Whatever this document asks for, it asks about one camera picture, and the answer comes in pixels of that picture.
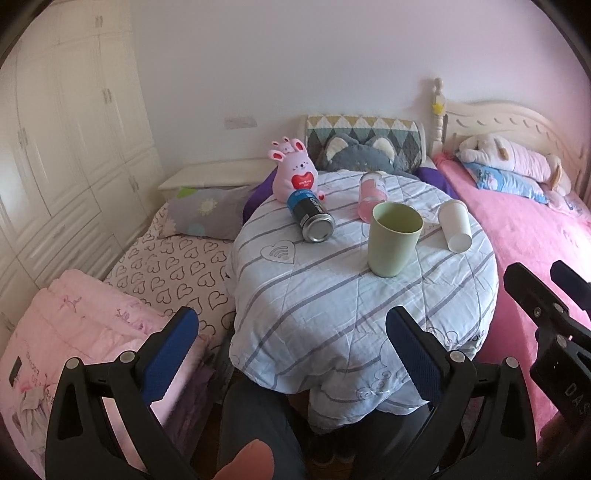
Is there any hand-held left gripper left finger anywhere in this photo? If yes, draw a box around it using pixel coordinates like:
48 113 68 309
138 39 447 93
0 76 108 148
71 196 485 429
45 306 200 480

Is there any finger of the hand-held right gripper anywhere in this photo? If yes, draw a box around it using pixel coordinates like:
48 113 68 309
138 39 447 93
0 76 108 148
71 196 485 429
503 262 583 334
551 260 591 311

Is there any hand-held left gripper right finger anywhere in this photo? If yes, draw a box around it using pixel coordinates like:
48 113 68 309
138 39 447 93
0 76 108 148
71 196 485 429
385 306 539 480

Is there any white paper cup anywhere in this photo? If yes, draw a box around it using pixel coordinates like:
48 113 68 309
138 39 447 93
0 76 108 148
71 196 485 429
438 199 472 253

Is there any green plastic cup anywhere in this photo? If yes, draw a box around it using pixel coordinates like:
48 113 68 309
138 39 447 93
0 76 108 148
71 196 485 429
368 202 424 278

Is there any pink transparent cup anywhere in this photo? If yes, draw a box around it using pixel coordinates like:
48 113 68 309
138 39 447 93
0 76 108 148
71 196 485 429
359 171 388 222

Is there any pink bedspread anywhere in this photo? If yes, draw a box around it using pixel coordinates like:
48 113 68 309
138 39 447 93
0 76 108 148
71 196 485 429
433 154 591 432

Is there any heart print bed sheet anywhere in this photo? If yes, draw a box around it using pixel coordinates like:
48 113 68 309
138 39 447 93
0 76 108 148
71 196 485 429
103 203 239 344

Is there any round table striped cloth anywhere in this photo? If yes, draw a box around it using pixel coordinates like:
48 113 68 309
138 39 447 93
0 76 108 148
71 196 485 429
229 169 500 435

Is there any folded pink quilt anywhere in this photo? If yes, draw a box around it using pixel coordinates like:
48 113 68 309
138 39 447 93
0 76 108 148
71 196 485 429
0 270 215 480

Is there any person's dark trouser leg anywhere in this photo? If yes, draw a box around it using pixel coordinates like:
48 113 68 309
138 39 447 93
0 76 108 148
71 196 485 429
216 382 308 480

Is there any blue cartoon pillow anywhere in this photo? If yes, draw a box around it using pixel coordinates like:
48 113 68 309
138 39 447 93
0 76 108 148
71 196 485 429
463 161 551 205

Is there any dark shoe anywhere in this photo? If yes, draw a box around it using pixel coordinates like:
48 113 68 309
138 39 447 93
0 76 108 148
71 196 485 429
308 427 358 466

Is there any pink slipper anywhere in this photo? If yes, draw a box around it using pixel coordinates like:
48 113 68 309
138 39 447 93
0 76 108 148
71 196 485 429
216 438 274 480

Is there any pink and white plush dog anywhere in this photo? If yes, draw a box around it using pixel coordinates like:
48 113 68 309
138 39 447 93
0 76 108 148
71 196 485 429
456 133 574 193

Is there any purple cloth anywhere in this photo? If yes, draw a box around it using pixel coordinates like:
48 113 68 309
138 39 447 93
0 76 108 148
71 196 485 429
242 179 279 223
414 166 460 200

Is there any grey flower print pillow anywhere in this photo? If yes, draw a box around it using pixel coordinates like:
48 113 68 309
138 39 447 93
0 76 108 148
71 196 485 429
163 185 256 241

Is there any cream wooden headboard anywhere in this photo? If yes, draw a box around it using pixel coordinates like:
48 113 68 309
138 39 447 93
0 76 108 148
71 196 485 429
427 77 591 206

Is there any black and blue can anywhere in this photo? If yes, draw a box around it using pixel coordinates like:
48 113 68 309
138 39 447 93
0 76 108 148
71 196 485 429
287 188 335 243

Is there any white bedside shelf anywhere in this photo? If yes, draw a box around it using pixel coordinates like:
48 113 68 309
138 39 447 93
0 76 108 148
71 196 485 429
158 159 279 191

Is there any grey cat pillow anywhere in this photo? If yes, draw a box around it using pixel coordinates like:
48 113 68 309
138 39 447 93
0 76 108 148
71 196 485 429
322 134 419 176

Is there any pink bunny toy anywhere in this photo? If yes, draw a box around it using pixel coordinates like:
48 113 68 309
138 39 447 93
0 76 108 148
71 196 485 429
268 137 328 204

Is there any diamond patterned quilted cushion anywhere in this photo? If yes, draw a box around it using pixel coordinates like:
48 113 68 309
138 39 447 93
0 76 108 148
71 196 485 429
305 114 428 172

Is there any white wardrobe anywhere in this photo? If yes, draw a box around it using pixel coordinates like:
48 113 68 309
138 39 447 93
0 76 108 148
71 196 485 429
0 0 168 326

